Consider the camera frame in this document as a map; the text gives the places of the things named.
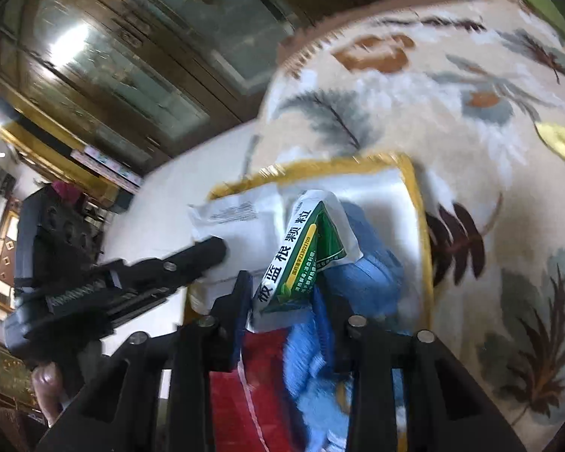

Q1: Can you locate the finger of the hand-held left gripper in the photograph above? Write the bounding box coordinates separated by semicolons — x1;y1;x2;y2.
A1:
99;237;228;315

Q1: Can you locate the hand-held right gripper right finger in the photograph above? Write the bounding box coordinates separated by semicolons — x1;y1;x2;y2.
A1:
311;286;529;452

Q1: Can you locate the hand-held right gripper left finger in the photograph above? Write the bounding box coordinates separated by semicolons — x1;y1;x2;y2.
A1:
35;270;255;452

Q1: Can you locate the plain white packet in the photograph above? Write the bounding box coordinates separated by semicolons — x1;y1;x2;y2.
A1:
187;185;288;295

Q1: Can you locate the red packet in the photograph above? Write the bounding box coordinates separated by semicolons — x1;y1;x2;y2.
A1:
208;327;308;452

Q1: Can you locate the green and white sachet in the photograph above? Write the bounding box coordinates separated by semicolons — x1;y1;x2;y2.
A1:
246;189;364;335

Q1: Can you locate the blue towel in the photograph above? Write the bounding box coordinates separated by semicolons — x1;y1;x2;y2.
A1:
281;202;406;452

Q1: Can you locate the yellow-edged white tray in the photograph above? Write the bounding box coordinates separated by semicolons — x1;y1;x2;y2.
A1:
183;152;435;340

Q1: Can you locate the person's left hand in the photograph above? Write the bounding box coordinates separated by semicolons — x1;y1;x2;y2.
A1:
32;362;72;429

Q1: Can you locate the white printed long box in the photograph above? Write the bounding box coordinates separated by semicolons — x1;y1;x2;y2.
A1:
70;147;143;191

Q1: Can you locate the wooden cabinet with glass doors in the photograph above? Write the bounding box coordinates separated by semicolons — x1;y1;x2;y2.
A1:
0;0;486;184

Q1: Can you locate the leaf printed blanket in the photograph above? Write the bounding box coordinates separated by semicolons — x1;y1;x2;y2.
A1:
235;0;565;434

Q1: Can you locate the pale yellow fluffy cloth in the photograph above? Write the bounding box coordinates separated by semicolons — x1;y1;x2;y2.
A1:
536;121;565;162

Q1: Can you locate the gold framed wall panel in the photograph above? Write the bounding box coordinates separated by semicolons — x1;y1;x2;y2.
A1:
0;195;25;312

